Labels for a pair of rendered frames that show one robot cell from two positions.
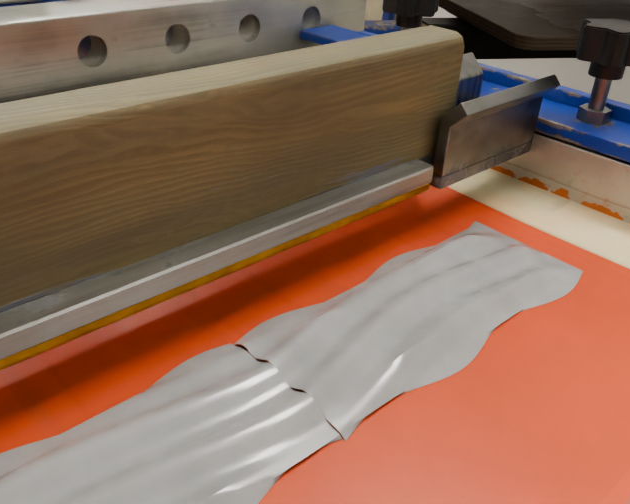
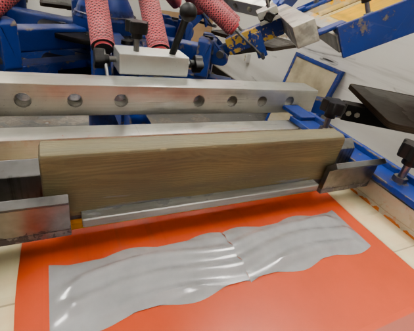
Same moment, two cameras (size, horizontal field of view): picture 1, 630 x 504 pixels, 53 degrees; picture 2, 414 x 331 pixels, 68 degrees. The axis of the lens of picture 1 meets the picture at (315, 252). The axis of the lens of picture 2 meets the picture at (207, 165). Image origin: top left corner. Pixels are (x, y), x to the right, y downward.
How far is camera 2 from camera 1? 0.09 m
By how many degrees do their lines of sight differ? 12
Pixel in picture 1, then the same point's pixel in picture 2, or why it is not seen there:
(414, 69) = (319, 146)
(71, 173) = (184, 163)
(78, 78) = (190, 110)
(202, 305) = (213, 214)
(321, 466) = (240, 287)
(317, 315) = (254, 231)
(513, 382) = (322, 282)
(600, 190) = (393, 212)
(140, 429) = (183, 254)
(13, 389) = (145, 226)
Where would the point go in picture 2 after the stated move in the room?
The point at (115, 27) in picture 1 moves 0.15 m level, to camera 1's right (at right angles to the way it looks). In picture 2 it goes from (209, 93) to (292, 117)
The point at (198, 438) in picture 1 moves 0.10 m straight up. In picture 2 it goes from (201, 263) to (219, 184)
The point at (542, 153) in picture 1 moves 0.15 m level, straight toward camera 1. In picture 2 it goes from (371, 188) to (338, 236)
